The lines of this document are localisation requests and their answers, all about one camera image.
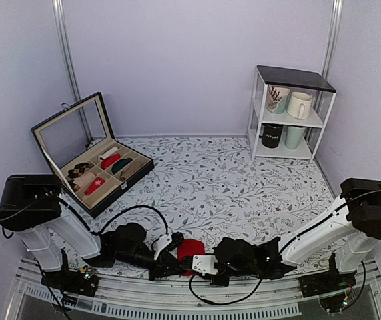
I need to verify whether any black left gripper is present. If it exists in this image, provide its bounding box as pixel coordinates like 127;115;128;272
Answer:
115;248;186;283

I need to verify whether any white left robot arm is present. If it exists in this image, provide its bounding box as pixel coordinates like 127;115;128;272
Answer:
0;175;184;297

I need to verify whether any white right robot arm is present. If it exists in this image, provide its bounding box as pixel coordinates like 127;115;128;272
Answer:
181;178;381;291

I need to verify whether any beige rolled sock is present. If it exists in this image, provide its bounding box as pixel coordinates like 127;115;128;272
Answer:
119;160;144;181

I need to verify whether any dark green rolled sock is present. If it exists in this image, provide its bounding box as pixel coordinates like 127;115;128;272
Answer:
111;158;133;175

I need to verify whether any red snowflake rolled sock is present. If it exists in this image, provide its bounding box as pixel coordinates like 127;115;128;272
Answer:
84;177;105;196

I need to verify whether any red rolled sock in box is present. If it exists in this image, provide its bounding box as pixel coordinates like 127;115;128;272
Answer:
101;154;121;169

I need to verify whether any black sock organizer box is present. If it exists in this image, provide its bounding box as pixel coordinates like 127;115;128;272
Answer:
31;92;154;217

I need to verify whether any white rolled sock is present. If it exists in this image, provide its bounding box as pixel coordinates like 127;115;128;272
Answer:
98;146;119;161

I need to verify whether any argyle patterned rolled sock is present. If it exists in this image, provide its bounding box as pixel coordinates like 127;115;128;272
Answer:
68;162;91;179

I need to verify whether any black mug with text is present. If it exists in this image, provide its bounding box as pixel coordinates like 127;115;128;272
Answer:
262;123;283;149

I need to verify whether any mint green cup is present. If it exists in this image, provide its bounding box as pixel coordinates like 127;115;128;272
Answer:
285;126;306;150

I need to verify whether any white metal shelf rack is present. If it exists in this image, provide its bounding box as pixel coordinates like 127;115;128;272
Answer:
247;65;336;161

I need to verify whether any floral patterned mug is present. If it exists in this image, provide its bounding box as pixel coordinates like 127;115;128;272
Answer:
266;85;290;114

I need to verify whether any cream ribbed mug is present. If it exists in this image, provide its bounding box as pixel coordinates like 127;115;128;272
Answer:
286;91;312;120

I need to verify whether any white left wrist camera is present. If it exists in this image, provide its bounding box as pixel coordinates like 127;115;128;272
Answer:
153;234;172;261

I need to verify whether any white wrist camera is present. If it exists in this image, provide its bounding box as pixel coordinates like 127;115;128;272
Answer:
192;255;218;275
153;234;172;261

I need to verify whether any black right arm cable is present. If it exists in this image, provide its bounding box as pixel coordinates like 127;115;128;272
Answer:
189;269;264;305

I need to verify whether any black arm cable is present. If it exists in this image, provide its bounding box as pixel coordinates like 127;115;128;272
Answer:
0;205;171;241
189;269;264;305

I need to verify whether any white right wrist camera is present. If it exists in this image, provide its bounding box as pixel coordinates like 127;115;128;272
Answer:
192;255;218;275

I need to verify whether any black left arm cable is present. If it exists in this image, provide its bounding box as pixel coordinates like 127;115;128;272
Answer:
0;205;171;241

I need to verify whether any aluminium table edge rail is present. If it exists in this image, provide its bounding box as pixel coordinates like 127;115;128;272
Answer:
2;258;381;319

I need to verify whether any left aluminium frame post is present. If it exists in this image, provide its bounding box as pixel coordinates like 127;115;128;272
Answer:
51;0;94;147

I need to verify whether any aluminium frame post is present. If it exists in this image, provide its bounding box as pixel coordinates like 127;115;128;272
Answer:
321;0;344;80
51;0;94;147

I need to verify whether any right aluminium frame post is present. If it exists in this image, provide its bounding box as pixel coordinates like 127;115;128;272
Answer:
321;0;344;80

